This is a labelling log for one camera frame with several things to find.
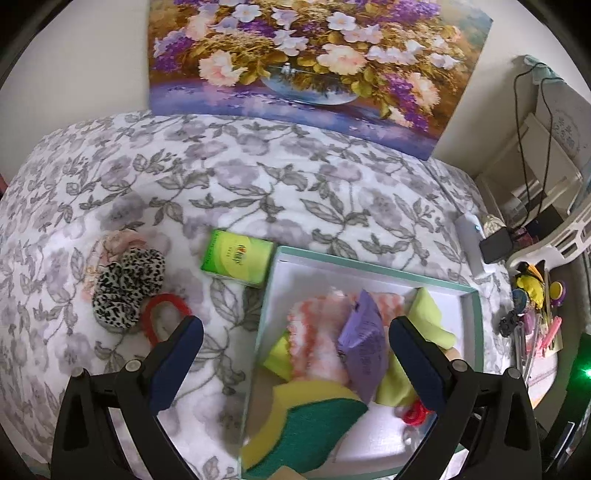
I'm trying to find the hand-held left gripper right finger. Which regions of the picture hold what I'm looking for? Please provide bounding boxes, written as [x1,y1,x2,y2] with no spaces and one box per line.
[389,316,541,480]

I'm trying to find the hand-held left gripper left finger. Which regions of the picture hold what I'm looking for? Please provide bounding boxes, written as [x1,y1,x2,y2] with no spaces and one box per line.
[52,315,205,480]

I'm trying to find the lime green cloth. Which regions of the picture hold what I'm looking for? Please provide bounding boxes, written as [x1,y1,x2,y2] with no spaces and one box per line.
[263,287,458,408]

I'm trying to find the purple packet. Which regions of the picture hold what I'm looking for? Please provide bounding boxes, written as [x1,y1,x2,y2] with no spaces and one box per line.
[337,289,389,402]

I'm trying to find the red hair tie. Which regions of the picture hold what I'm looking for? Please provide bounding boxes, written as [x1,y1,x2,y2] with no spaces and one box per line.
[141,294,192,347]

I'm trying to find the leopard print scrunchie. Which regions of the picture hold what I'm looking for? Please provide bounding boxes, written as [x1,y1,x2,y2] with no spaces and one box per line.
[91,248,167,333]

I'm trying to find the pink fluffy cloth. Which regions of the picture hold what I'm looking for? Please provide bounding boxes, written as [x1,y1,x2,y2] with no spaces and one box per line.
[285,288,407,386]

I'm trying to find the yellow green sponge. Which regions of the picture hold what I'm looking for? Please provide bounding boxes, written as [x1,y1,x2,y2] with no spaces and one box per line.
[241,381,370,480]

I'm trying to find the green tissue packet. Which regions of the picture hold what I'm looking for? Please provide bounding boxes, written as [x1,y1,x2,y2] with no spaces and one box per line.
[199,229,276,289]

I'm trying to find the teal rimmed white box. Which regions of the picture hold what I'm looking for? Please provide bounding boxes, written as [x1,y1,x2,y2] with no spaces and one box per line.
[239,246,485,480]

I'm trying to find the pink floral scrunchie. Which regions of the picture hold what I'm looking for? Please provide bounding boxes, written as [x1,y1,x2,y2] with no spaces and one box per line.
[83,231,148,301]

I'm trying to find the pile of pens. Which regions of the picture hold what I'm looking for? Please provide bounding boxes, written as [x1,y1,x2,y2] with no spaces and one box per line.
[512,305,566,384]

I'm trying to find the black binder clip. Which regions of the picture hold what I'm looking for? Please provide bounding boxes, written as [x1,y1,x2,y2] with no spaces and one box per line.
[499,309,525,337]

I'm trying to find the purple yellow ball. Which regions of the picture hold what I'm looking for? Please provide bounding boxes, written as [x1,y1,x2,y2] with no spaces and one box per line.
[547,281,570,308]

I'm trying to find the yellow black trinket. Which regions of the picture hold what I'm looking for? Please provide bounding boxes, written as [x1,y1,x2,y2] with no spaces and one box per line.
[515,261,548,308]

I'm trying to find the black charger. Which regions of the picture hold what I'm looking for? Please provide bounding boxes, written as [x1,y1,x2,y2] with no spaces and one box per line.
[479,229,514,264]

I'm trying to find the white power strip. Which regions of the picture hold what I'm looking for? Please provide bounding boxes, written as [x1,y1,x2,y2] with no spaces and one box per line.
[453,213,495,278]

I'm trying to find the white lattice chair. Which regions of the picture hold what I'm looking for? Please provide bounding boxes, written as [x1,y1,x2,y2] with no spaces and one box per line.
[505,175,591,278]

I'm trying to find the grey floral fleece blanket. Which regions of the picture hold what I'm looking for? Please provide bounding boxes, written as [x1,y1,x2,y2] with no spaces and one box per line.
[0,111,513,480]

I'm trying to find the white shelf unit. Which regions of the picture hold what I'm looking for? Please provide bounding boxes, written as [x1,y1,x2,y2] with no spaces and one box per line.
[475,55,591,222]

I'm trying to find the flower still life painting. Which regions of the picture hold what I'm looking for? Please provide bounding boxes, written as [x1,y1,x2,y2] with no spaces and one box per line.
[148,0,495,161]

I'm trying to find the black cable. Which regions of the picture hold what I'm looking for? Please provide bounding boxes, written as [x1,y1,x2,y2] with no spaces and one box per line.
[513,69,536,232]
[539,76,556,222]

